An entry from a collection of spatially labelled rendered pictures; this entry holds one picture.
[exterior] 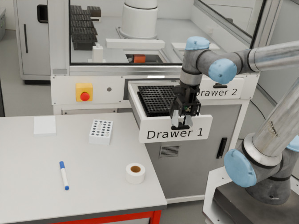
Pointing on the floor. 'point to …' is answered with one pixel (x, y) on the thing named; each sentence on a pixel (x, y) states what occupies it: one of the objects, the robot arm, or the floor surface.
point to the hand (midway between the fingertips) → (179, 125)
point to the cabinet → (183, 146)
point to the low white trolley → (75, 174)
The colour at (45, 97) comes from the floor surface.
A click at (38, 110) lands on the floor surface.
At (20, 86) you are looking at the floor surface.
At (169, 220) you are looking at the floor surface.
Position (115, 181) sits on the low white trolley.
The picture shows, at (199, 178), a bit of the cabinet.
